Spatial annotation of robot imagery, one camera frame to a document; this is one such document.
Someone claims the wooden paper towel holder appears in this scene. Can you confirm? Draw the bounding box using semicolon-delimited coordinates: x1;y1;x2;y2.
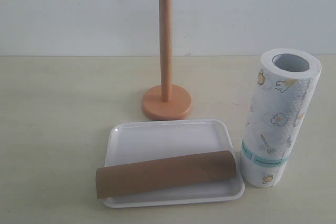
142;0;192;121

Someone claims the printed paper towel roll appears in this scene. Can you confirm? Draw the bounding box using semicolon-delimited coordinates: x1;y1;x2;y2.
240;48;322;188

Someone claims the white plastic tray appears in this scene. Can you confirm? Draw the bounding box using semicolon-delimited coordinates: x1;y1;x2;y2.
103;119;245;208

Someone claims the brown cardboard tube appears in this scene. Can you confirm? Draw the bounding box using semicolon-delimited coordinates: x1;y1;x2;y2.
95;151;237;199

